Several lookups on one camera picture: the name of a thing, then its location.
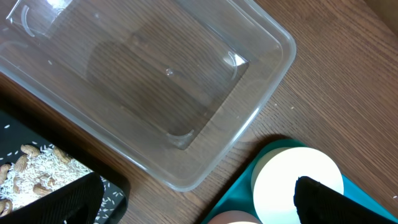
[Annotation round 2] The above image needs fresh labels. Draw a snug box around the teal serving tray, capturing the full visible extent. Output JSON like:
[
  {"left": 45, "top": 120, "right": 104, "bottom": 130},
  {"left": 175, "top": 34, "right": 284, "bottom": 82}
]
[{"left": 202, "top": 139, "right": 397, "bottom": 223}]

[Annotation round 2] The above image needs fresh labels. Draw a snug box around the pink bowl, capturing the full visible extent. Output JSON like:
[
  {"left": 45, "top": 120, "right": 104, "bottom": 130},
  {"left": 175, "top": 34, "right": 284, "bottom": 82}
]
[{"left": 208, "top": 210, "right": 261, "bottom": 224}]

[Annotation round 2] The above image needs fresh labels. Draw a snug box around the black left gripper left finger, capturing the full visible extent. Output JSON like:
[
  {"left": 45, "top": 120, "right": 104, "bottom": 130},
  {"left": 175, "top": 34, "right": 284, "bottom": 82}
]
[{"left": 1, "top": 173, "right": 104, "bottom": 224}]

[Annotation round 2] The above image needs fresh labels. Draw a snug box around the cream white bowl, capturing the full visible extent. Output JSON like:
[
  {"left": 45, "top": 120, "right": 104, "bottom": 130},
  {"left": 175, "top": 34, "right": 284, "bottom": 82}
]
[{"left": 251, "top": 147, "right": 344, "bottom": 224}]

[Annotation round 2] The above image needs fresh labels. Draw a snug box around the rice and peanuts pile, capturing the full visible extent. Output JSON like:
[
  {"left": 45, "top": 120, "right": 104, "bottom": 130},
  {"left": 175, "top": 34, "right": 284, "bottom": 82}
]
[{"left": 1, "top": 144, "right": 92, "bottom": 217}]

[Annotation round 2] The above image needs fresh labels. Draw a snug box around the black food waste tray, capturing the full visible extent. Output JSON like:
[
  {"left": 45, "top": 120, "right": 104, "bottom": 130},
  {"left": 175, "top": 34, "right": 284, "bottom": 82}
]
[{"left": 1, "top": 111, "right": 126, "bottom": 224}]

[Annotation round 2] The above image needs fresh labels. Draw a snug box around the clear plastic bin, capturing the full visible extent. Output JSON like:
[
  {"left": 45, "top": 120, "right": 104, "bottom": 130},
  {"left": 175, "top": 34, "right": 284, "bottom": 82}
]
[{"left": 1, "top": 0, "right": 296, "bottom": 191}]

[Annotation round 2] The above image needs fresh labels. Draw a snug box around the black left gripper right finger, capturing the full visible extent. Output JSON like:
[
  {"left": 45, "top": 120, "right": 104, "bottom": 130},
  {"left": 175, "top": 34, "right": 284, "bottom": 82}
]
[{"left": 294, "top": 176, "right": 395, "bottom": 224}]

